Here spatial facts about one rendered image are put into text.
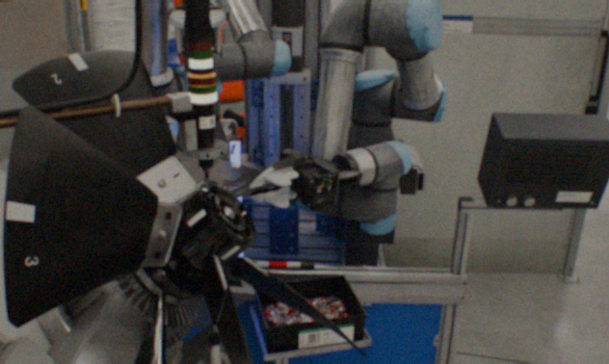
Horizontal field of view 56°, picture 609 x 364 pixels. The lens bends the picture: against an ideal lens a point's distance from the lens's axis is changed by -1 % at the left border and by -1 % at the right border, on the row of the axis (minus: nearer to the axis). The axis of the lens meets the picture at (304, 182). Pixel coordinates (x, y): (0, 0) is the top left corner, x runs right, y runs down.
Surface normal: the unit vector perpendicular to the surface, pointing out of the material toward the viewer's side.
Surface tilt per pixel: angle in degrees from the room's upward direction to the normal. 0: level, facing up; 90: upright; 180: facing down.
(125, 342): 50
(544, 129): 15
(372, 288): 90
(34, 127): 66
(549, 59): 90
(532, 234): 90
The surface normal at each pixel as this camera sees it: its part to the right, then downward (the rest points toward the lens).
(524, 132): 0.01, -0.80
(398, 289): -0.02, 0.37
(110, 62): 0.47, -0.58
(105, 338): 0.78, -0.58
